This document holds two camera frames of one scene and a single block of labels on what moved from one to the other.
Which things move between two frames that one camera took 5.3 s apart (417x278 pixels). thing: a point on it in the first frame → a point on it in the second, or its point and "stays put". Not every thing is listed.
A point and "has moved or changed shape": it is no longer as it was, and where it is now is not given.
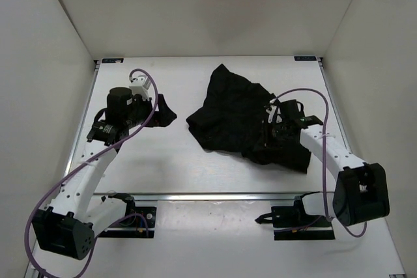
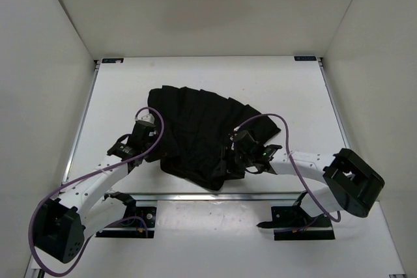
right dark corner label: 304,58 stays put
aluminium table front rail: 205,196 stays put
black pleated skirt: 229,116 has moved or changed shape
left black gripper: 165,114 → 154,156
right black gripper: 268,124 → 231,172
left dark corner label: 113,60 stays put
